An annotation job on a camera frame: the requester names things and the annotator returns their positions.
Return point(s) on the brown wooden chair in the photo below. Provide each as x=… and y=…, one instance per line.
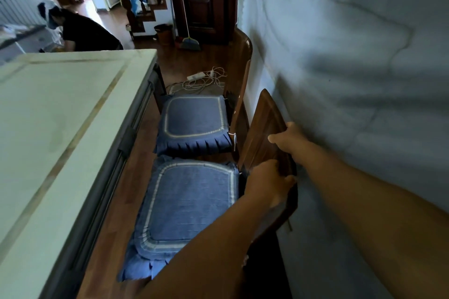
x=261, y=127
x=240, y=74

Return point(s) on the brown waste basket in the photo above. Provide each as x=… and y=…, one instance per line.
x=164, y=34

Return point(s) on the dark wooden door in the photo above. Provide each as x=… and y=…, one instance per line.
x=203, y=1

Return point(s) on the person's right forearm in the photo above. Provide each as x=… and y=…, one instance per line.
x=371, y=218

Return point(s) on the person's right thumb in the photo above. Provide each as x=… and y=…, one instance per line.
x=277, y=139

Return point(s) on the blue seat cushion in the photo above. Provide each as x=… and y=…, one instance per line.
x=186, y=204
x=193, y=122

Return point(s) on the blue plastic bag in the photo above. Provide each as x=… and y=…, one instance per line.
x=135, y=2

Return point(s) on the white power strip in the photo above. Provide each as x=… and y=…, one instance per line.
x=195, y=76

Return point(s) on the person's right hand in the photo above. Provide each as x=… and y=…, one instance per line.
x=293, y=143

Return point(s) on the person's left hand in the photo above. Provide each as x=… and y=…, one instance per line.
x=265, y=183

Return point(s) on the person's left forearm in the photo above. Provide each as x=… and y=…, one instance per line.
x=207, y=253

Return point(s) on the person's left thumb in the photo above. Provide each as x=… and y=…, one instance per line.
x=288, y=181

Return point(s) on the white dining table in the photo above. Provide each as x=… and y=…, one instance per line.
x=59, y=141

